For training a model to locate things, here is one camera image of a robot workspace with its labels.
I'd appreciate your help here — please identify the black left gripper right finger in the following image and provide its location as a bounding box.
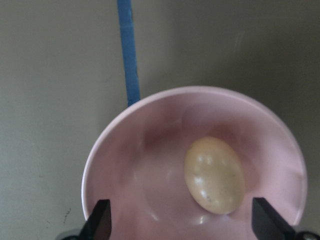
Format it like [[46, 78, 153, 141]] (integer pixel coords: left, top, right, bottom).
[[251, 197, 296, 240]]

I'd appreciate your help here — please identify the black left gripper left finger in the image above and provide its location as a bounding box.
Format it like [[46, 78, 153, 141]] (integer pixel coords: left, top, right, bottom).
[[78, 199, 112, 240]]

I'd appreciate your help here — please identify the beige egg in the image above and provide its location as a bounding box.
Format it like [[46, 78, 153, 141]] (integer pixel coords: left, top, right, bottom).
[[184, 137, 245, 215]]

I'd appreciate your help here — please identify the pink plastic bowl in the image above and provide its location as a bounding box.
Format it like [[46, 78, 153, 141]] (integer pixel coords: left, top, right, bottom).
[[81, 86, 307, 240]]

